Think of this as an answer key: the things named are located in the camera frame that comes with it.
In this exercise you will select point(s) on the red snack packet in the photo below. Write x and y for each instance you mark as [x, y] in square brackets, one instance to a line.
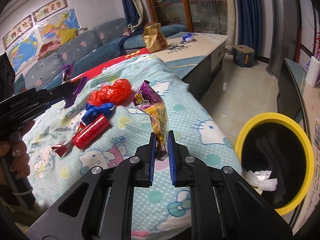
[92, 132]

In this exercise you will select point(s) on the blue grey sofa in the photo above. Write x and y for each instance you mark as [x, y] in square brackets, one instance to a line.
[82, 47]

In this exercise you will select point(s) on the wooden framed glass door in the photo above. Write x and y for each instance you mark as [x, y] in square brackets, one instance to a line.
[190, 2]

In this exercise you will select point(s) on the purple snack packet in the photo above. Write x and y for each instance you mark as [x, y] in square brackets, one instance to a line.
[155, 115]

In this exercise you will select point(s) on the framed embroidery picture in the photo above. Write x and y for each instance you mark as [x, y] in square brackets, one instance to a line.
[50, 8]
[17, 31]

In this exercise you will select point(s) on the small red white wrapper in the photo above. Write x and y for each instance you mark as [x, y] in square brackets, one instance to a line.
[63, 148]

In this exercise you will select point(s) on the cartoon printed blanket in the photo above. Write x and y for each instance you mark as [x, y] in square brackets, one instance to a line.
[155, 205]

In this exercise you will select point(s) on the colourful country map poster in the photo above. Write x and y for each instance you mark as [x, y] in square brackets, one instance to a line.
[60, 23]

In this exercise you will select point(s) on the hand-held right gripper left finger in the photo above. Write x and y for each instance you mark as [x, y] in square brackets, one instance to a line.
[150, 160]

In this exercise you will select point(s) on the blue curtain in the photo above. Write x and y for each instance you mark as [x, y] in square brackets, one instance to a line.
[252, 12]
[125, 0]

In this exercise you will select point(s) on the television cabinet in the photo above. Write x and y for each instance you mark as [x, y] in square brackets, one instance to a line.
[290, 92]

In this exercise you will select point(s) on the beige curtain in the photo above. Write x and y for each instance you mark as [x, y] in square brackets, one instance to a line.
[138, 2]

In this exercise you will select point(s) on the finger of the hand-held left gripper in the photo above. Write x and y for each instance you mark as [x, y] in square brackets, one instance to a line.
[60, 87]
[60, 99]

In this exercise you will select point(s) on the yellow rimmed black bin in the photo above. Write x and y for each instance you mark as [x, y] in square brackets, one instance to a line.
[272, 162]

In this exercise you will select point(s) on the red plastic bag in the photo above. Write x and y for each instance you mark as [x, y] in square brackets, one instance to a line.
[112, 92]

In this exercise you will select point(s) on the marble top coffee table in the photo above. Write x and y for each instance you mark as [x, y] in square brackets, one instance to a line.
[200, 47]

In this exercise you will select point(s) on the blue storage stool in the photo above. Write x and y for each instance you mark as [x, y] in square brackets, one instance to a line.
[243, 56]

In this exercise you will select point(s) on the yellow cushion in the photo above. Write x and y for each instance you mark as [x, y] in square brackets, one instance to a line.
[68, 35]

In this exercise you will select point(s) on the banded foam net bundle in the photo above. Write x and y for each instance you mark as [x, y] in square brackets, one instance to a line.
[261, 180]

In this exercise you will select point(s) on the purple foil wrapper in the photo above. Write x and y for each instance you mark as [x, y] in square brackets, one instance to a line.
[76, 87]

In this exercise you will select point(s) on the white ribbed vase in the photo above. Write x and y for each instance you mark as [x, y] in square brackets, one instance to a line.
[313, 72]

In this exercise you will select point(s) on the world map poster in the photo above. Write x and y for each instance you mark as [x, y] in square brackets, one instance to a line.
[23, 53]

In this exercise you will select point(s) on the pile of pink clothes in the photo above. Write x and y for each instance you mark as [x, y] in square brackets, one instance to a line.
[50, 50]

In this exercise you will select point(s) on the blue plastic bag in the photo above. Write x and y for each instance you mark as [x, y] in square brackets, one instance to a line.
[96, 112]

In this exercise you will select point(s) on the red blanket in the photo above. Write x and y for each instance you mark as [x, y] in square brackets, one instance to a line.
[110, 62]

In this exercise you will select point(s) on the person's left hand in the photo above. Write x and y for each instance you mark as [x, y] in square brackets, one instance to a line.
[18, 160]

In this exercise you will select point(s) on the gold paper bag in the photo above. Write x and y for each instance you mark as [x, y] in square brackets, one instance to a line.
[153, 38]

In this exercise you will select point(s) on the blue white snack packet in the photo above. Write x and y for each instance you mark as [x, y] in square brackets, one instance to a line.
[189, 37]

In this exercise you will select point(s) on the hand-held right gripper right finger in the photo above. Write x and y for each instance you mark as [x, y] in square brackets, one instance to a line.
[172, 160]

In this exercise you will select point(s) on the silver tower air conditioner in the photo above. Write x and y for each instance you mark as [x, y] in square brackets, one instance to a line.
[282, 30]

